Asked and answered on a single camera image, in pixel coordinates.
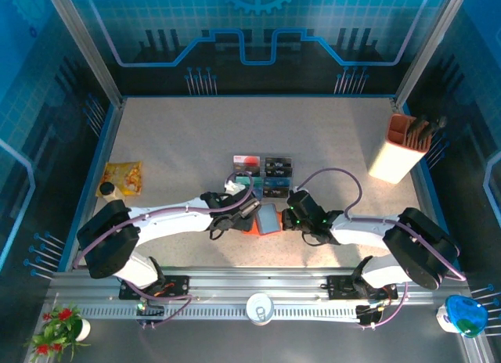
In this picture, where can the blue VIP card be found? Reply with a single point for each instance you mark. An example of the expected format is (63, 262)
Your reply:
(278, 182)
(257, 193)

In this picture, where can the orange card holder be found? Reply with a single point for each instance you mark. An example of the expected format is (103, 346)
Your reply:
(268, 218)

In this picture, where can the black VIP card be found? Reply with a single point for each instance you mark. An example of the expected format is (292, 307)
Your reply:
(278, 161)
(276, 193)
(278, 171)
(246, 170)

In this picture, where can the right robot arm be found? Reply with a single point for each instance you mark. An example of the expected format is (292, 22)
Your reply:
(364, 234)

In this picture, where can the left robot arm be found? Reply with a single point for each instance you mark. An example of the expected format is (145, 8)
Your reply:
(172, 224)

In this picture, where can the teal card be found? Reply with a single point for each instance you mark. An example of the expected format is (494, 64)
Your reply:
(242, 180)

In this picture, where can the red and white card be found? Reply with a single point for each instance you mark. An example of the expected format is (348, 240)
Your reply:
(246, 160)

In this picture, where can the white orange knife block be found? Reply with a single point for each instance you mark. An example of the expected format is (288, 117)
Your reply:
(391, 163)

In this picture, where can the yellow snack bag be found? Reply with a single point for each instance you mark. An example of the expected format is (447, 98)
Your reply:
(125, 175)

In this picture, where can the black capped beige bottle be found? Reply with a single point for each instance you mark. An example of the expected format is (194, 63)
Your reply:
(113, 196)

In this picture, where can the black connector box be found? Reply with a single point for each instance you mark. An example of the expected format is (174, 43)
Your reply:
(150, 310)
(368, 318)

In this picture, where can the white cup with blue lid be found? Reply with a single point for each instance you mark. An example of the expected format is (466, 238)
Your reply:
(466, 314)

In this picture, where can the red flowered potted plant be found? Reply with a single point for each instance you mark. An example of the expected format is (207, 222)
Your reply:
(58, 328)

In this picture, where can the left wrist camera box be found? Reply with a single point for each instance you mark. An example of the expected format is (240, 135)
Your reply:
(233, 188)

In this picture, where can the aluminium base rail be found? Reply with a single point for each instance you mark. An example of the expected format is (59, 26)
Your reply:
(250, 281)

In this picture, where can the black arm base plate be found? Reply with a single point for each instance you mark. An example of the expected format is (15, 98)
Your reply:
(178, 286)
(338, 286)

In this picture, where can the aluminium frame post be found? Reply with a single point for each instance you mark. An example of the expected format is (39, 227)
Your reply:
(87, 50)
(429, 46)

